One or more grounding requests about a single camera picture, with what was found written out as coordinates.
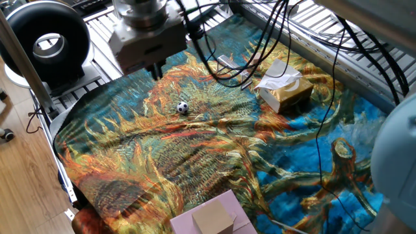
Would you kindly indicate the silver block gripper body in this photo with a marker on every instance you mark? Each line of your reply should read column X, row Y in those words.
column 149, row 45

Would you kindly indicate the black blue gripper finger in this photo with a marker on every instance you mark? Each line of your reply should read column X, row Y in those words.
column 159, row 70
column 151, row 71

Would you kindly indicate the small black white soccer ball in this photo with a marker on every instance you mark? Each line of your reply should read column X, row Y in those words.
column 182, row 107

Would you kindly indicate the white mesh toy goal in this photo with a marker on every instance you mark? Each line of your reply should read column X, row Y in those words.
column 227, row 61

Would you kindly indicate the black keyboard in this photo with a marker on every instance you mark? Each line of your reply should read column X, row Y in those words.
column 86, row 5

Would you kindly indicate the sunflower painting cloth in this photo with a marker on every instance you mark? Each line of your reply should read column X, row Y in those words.
column 195, row 162

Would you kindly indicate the white tissue sheet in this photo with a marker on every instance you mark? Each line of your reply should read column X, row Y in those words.
column 276, row 78

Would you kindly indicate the gold tissue box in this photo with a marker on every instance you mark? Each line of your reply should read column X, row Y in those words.
column 289, row 96

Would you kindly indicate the pink box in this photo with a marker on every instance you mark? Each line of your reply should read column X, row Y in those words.
column 182, row 224

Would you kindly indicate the black caster wheel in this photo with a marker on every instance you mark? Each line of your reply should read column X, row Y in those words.
column 8, row 135

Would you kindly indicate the small cardboard box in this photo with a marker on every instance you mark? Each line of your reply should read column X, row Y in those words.
column 211, row 219

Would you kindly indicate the aluminium frame beam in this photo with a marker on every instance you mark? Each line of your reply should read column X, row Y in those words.
column 22, row 61

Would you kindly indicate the grey aluminium rail beam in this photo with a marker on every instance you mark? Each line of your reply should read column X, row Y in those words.
column 325, row 61

